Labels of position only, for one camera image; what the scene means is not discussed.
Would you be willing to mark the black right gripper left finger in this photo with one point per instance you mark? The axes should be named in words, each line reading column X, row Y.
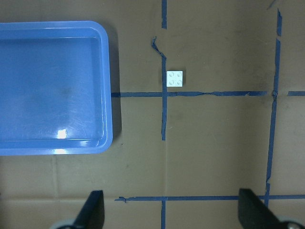
column 91, row 215

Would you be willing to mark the blue plastic tray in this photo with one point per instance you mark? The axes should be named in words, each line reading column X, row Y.
column 55, row 88

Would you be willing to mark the white block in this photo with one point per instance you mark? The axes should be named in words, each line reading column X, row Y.
column 174, row 78

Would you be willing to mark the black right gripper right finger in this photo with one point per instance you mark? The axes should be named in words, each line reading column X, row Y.
column 253, row 214

